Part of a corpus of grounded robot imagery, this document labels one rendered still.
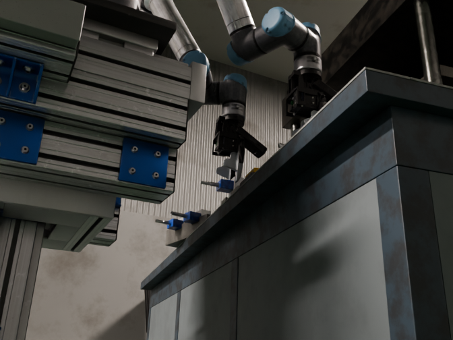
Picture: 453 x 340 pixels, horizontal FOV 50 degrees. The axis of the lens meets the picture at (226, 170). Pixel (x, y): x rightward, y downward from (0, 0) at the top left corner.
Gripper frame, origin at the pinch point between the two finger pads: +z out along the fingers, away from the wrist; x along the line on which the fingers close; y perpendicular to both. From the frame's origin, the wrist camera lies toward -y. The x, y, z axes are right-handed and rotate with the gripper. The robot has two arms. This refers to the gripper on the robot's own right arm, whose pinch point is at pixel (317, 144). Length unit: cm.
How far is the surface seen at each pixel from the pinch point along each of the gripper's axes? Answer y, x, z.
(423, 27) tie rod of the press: -60, -23, -71
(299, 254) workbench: 16.1, 20.8, 33.9
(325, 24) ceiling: -133, -218, -240
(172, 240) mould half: 24, -59, 14
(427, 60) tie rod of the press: -60, -23, -56
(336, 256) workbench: 16, 34, 37
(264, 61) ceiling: -102, -290, -240
